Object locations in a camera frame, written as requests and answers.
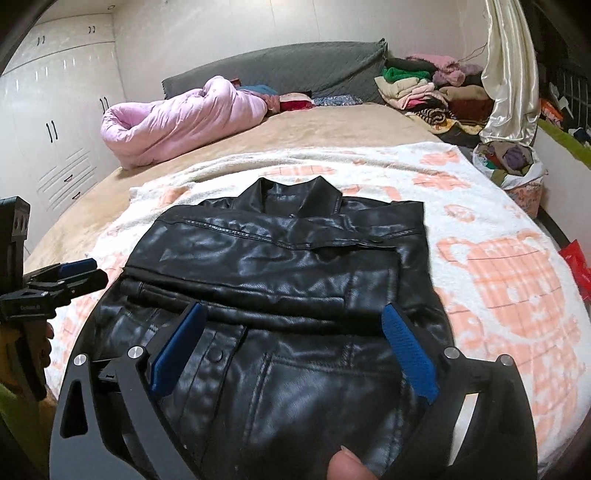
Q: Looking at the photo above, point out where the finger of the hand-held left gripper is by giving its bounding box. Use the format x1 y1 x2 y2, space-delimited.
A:
46 270 110 306
28 257 99 289

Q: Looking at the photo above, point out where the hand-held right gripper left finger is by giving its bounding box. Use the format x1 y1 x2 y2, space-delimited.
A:
48 301 209 480

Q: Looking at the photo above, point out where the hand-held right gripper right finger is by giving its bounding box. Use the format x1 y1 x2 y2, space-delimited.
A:
381 302 539 480

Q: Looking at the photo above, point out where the black leather jacket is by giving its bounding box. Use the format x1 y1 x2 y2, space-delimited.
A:
85 176 455 480

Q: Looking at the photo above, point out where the white bag of clothes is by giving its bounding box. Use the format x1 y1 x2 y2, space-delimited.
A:
472 141 548 190

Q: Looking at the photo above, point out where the pile of folded clothes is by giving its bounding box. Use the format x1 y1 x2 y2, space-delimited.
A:
374 54 497 134

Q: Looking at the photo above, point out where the heap of mixed clothes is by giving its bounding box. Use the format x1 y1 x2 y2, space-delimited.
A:
538 83 591 148

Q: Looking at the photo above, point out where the person's left hand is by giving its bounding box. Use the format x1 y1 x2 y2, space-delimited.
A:
41 322 55 370

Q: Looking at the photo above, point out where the person's right hand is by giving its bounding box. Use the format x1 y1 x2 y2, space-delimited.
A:
327 449 373 480

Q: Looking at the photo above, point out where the white orange printed blanket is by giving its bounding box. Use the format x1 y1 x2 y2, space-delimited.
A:
46 141 589 480

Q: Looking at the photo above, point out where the person's green garment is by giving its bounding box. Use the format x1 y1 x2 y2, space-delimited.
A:
0 383 51 480

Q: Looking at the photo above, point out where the white wardrobe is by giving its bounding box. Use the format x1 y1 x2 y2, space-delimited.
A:
0 18 125 217

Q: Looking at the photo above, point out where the pink quilt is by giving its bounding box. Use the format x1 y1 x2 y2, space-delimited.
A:
100 76 269 169

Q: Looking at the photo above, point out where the red plastic bag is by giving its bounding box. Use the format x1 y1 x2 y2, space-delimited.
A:
558 240 591 303

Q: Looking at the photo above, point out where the floral box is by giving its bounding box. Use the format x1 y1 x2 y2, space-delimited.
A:
501 178 544 219

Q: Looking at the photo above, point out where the beige bed sheet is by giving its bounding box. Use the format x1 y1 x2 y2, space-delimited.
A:
23 102 462 268

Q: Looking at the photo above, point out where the floral pillow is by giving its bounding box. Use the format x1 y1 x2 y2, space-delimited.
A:
314 93 363 107

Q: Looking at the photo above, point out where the red pillow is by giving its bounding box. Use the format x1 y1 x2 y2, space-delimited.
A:
277 92 315 112

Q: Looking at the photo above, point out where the grey padded headboard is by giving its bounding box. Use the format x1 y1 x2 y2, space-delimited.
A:
161 38 389 104

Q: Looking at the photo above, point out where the cream satin curtain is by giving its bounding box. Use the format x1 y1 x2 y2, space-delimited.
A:
479 0 541 146

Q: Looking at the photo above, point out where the black wire rack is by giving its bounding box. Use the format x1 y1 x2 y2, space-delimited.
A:
551 60 591 116

